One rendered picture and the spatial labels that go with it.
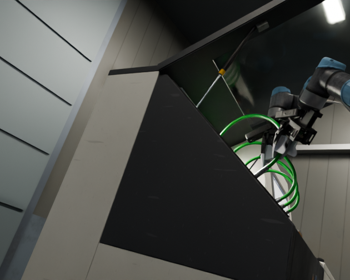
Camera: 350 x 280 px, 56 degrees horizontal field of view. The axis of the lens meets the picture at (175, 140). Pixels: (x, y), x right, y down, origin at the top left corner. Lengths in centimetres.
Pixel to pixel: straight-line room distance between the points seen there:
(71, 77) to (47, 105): 33
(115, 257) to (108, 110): 59
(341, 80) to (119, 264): 83
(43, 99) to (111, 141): 156
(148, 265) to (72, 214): 38
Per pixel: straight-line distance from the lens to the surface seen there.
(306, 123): 111
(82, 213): 122
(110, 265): 108
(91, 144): 133
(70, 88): 291
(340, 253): 360
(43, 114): 275
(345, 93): 103
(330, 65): 110
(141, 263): 102
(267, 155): 134
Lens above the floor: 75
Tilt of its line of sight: 22 degrees up
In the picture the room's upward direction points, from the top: 17 degrees clockwise
